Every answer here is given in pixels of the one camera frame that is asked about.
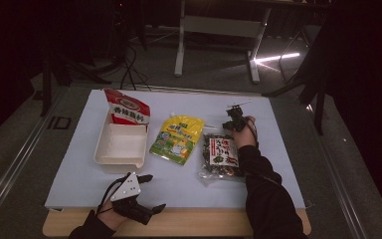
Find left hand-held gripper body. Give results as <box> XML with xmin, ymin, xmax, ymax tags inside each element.
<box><xmin>108</xmin><ymin>171</ymin><xmax>154</xmax><ymax>226</ymax></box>

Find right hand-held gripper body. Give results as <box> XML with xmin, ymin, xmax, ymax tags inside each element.
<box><xmin>222</xmin><ymin>100</ymin><xmax>254</xmax><ymax>133</ymax></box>

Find white plastic storage bin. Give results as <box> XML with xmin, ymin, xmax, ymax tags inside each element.
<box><xmin>94</xmin><ymin>113</ymin><xmax>149</xmax><ymax>174</ymax></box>

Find red seasoning packet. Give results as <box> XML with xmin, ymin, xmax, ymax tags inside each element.
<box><xmin>102</xmin><ymin>87</ymin><xmax>151</xmax><ymax>126</ymax></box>

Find person's right hand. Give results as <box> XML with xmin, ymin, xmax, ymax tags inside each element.
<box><xmin>230</xmin><ymin>115</ymin><xmax>259</xmax><ymax>149</ymax></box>

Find person's left hand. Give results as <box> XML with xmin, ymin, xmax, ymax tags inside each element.
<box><xmin>96</xmin><ymin>201</ymin><xmax>127</xmax><ymax>232</ymax></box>

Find white table mat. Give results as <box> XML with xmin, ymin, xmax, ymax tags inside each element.
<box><xmin>44</xmin><ymin>89</ymin><xmax>306</xmax><ymax>210</ymax></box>

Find clear bag of dried seaweed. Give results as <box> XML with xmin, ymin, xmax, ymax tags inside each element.
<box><xmin>198</xmin><ymin>132</ymin><xmax>247</xmax><ymax>182</ymax></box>

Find yellow snack pouch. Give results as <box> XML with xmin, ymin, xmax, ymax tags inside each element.
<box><xmin>148</xmin><ymin>114</ymin><xmax>206</xmax><ymax>166</ymax></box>

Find black metal stand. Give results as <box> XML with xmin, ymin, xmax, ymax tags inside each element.
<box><xmin>39</xmin><ymin>49</ymin><xmax>113</xmax><ymax>118</ymax></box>

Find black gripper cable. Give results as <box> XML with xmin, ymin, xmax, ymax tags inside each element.
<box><xmin>95</xmin><ymin>173</ymin><xmax>129</xmax><ymax>215</ymax></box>

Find black chair frame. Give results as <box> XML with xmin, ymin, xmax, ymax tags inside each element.
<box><xmin>262</xmin><ymin>19</ymin><xmax>327</xmax><ymax>135</ymax></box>

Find white metal table frame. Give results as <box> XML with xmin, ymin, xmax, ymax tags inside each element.
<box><xmin>173</xmin><ymin>0</ymin><xmax>273</xmax><ymax>85</ymax></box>

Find black floor cables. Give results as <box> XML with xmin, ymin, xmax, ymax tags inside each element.
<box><xmin>118</xmin><ymin>43</ymin><xmax>152</xmax><ymax>92</ymax></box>

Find metal floor rail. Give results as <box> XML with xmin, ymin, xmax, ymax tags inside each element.
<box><xmin>0</xmin><ymin>88</ymin><xmax>68</xmax><ymax>230</ymax></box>
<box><xmin>306</xmin><ymin>103</ymin><xmax>382</xmax><ymax>239</ymax></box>

